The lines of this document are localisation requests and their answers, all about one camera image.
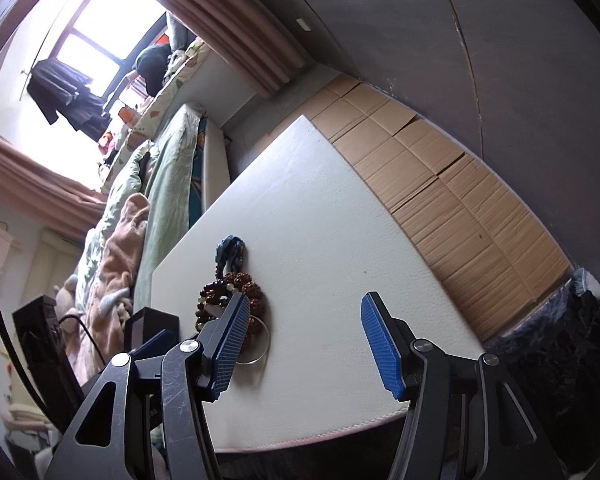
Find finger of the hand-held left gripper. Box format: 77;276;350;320
129;329;175;362

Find grey pillow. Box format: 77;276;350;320
166;12;196;53

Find dark bag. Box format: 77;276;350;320
134;44;173;97

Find blue fabric bracelet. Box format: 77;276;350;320
215;235;247;273

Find brown large bead bracelet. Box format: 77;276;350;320
223;271;267;346

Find pink curtain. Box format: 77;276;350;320
97;0;311;100
0;125;106;241

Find printed window seat cushion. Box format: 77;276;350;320
100;37;211;181

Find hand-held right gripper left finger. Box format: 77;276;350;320
44;291;253;480

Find beige plush toy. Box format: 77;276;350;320
54;275;81;331

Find white leather ottoman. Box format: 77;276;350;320
150;115;486;453

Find dark small bead bracelet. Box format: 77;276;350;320
196;280;231;333

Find pink fleece blanket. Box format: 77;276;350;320
72;192;153;386

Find green bed sheet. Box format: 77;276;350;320
132;102;206;311

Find window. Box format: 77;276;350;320
0;0;181;196

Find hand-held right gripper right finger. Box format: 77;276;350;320
360;291;567;480

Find green floral duvet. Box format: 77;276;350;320
75;140;158;301

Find dark grey wardrobe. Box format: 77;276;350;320
215;0;600;281

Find flattened cardboard sheets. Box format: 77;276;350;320
260;74;573;343

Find dark hanging clothes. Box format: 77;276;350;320
26;59;112;136

